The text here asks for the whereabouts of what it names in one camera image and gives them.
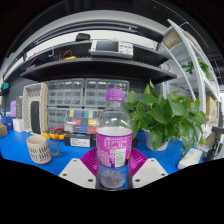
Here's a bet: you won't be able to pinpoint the dark grey box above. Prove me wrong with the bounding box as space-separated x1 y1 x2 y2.
15 95 24 119

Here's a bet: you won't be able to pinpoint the black box with white label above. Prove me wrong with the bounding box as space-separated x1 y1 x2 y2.
63 132 96 148

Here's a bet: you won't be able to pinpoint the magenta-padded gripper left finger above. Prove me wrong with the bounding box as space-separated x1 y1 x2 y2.
58 147 101 190

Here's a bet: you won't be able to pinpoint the black clamp stand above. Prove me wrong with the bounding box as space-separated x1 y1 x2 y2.
203 125 224 163

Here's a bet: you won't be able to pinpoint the grey small-parts drawer cabinet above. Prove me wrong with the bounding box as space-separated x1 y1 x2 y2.
84 78 130 109
47 107 68 129
47 78 85 108

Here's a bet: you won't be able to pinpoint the beige patterned mug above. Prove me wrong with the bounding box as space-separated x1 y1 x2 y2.
26 134 61 165

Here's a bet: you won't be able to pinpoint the white oscilloscope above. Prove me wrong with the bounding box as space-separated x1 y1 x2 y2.
88 39 134 59

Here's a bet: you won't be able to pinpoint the white power adapter block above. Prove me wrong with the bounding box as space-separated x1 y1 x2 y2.
176 147 204 171

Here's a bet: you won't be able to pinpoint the clear box of colourful parts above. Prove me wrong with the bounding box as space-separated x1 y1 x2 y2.
63 108 101 134

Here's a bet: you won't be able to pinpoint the yellow multimeter with red leads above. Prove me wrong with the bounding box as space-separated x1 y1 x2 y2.
41 127 69 141

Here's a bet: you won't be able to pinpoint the blue container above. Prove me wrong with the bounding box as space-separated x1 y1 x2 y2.
1 115 14 132

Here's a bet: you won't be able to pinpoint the purple pouch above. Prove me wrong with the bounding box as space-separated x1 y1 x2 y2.
9 99 17 118

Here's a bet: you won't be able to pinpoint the brown cardboard box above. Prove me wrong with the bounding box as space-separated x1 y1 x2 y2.
0 122 8 138

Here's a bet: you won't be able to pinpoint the small white box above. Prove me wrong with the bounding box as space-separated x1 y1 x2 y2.
12 118 25 134

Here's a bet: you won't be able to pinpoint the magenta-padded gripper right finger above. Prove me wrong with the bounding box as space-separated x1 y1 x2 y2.
127 147 169 190

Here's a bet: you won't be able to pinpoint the red and yellow test leads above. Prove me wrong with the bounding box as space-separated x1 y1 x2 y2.
61 49 78 61

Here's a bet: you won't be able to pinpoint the green potted plant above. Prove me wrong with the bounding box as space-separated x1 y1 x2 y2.
124 79 208 152

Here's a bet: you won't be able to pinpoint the clear bottle with purple label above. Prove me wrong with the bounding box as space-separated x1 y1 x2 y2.
95 88 134 191

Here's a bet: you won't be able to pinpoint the black rectangular speaker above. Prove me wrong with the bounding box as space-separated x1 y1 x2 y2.
30 100 42 134

